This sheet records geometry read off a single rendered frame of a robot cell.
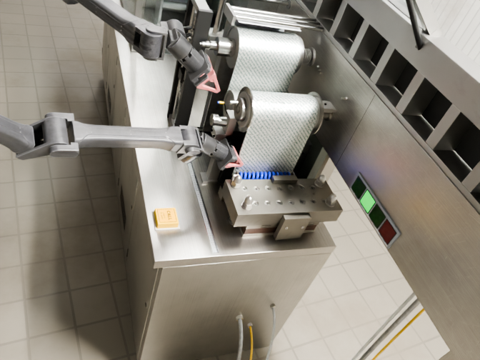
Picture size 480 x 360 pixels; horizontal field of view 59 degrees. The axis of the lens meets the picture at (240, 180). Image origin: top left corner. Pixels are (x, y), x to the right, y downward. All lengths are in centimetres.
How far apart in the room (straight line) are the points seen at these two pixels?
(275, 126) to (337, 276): 154
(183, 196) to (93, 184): 133
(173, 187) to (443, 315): 94
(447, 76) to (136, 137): 82
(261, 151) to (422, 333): 175
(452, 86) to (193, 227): 87
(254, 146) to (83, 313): 126
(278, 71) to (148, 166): 59
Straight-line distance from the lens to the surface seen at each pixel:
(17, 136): 113
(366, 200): 137
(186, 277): 145
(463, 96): 115
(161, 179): 157
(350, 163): 144
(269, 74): 157
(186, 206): 149
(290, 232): 148
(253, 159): 147
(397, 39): 133
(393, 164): 128
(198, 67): 124
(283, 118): 139
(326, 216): 152
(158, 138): 123
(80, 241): 250
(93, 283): 235
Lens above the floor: 198
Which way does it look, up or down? 41 degrees down
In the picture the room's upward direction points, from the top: 20 degrees clockwise
